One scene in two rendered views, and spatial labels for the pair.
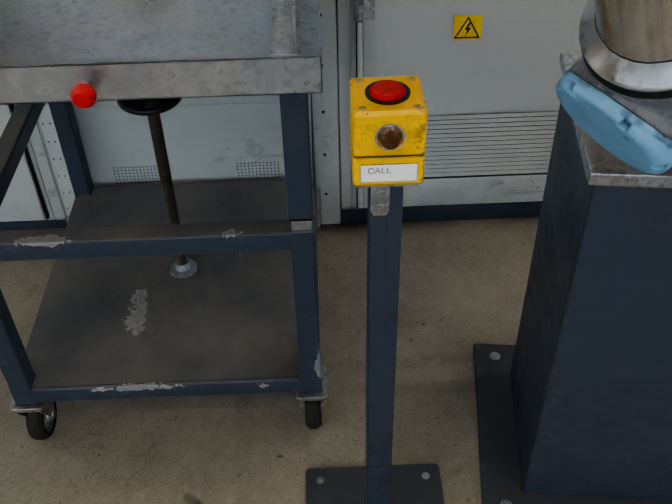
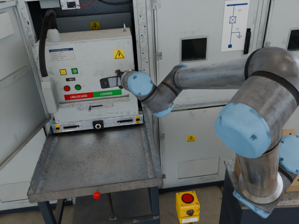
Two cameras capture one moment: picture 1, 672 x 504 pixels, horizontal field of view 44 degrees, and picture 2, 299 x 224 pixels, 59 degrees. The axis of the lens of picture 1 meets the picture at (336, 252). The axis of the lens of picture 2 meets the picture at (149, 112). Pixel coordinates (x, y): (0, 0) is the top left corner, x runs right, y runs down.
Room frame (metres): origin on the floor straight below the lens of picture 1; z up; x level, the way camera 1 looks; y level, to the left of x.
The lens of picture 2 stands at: (0.07, 0.13, 1.74)
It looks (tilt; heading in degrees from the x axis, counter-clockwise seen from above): 30 degrees down; 356
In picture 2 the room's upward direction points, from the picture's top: 4 degrees counter-clockwise
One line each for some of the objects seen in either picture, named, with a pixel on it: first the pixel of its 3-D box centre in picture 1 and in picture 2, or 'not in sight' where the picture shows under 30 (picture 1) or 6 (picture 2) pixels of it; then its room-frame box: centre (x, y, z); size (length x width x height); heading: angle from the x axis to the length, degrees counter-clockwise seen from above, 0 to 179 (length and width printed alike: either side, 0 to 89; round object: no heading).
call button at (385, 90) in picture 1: (387, 94); (187, 198); (0.79, -0.06, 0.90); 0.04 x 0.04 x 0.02
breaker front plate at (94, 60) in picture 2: not in sight; (91, 84); (1.44, 0.33, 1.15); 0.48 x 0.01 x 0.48; 91
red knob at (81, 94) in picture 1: (84, 91); (96, 194); (0.95, 0.32, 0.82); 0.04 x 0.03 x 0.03; 1
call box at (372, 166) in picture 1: (386, 131); (187, 206); (0.79, -0.06, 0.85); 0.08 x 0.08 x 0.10; 1
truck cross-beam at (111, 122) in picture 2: not in sight; (98, 122); (1.45, 0.33, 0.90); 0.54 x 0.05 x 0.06; 91
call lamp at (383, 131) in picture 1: (390, 140); (190, 213); (0.74, -0.06, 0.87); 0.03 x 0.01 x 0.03; 91
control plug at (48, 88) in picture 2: not in sight; (50, 95); (1.36, 0.54, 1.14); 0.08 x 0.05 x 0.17; 1
